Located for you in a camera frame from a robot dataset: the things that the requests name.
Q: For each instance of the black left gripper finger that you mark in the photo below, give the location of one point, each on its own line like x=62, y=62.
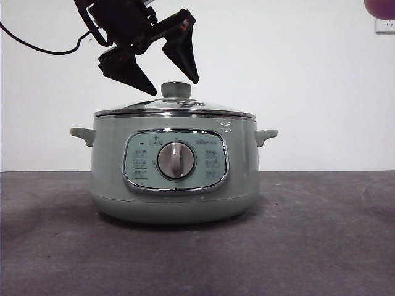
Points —
x=183, y=50
x=125, y=69

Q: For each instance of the glass lid with green knob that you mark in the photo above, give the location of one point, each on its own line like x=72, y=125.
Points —
x=176, y=90

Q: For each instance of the brown egg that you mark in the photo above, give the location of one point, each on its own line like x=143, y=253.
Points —
x=381, y=6

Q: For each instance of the green electric cooking pot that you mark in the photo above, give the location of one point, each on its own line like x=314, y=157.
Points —
x=108, y=172

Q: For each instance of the white wall socket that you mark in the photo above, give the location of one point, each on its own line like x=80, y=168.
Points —
x=385, y=26

